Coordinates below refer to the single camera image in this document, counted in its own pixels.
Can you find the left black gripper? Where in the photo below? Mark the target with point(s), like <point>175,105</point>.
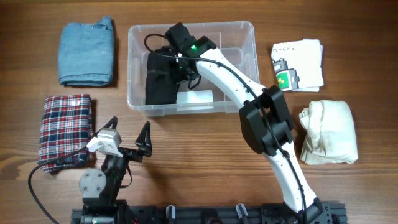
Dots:
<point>143,142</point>

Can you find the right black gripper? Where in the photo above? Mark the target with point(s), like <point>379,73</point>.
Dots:
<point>175,75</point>

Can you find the black cloth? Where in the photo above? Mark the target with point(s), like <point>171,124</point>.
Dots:
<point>161,80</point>

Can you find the clear plastic storage bin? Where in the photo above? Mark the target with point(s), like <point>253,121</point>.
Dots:
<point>235,39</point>

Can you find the white printed t-shirt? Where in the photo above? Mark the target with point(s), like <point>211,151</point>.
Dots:
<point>298,65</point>

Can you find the cream cloth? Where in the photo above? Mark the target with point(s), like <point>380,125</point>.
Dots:
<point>331,135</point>

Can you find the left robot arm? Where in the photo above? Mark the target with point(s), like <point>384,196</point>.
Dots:
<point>100,187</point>

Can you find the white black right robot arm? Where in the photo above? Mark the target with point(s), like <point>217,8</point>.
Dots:
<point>266,124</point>

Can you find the folded red plaid cloth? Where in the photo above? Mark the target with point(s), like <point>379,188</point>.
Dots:
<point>66,127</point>

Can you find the folded blue denim cloth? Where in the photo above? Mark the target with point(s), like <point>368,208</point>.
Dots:
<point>86,54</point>

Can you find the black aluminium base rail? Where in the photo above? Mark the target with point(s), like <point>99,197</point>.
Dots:
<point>267,213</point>

